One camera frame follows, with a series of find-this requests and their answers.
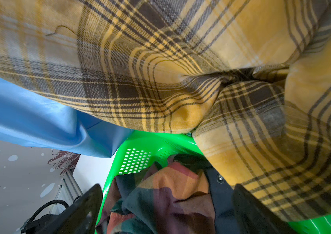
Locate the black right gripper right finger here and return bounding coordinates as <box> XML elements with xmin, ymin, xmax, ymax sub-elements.
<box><xmin>232</xmin><ymin>184</ymin><xmax>296</xmax><ymax>234</ymax></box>

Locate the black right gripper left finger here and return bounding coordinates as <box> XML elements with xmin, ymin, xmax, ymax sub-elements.
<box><xmin>37</xmin><ymin>184</ymin><xmax>103</xmax><ymax>234</ymax></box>

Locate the dark multicolour plaid shirt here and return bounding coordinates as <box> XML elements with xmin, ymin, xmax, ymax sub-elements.
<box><xmin>96</xmin><ymin>154</ymin><xmax>239</xmax><ymax>234</ymax></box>

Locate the light blue shirt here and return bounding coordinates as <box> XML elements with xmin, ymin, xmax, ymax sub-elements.
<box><xmin>0</xmin><ymin>78</ymin><xmax>132</xmax><ymax>158</ymax></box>

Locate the green plastic mesh basket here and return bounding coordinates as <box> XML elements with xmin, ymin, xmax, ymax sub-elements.
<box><xmin>102</xmin><ymin>131</ymin><xmax>331</xmax><ymax>234</ymax></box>

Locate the yellow plaid shirt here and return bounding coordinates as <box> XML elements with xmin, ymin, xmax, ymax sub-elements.
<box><xmin>0</xmin><ymin>1</ymin><xmax>331</xmax><ymax>221</ymax></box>

